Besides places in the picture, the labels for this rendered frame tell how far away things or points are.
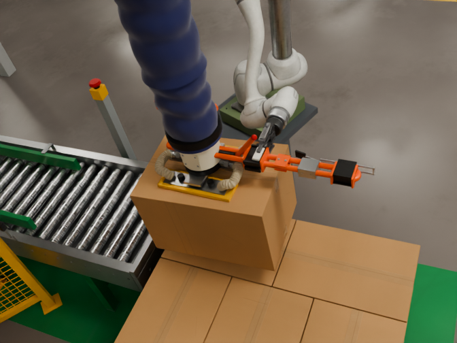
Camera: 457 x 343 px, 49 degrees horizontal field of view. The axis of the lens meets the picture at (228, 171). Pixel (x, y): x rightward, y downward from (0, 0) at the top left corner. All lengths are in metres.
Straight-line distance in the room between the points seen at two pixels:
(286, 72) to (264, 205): 0.89
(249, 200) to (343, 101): 2.18
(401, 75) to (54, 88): 3.14
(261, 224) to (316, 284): 0.51
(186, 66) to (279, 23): 0.84
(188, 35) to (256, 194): 0.70
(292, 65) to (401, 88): 1.70
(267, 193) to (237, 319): 0.63
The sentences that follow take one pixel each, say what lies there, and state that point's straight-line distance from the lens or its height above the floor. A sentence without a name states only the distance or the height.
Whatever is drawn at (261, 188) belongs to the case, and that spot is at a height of 1.07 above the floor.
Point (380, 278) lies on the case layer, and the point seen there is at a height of 0.54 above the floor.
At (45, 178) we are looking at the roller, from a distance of 3.29.
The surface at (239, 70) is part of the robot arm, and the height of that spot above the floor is 1.10.
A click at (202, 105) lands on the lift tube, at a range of 1.81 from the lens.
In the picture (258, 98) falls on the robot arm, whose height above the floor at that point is 1.21.
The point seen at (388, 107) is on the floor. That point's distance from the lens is 3.97.
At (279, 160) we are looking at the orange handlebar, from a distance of 1.91.
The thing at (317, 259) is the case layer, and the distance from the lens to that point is 2.43.
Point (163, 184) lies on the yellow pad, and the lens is 2.13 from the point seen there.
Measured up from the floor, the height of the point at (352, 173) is 1.23.
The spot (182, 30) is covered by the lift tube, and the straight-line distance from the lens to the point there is 1.64.
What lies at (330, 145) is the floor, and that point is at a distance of 3.67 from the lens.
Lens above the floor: 2.59
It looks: 46 degrees down
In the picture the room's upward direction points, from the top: 15 degrees counter-clockwise
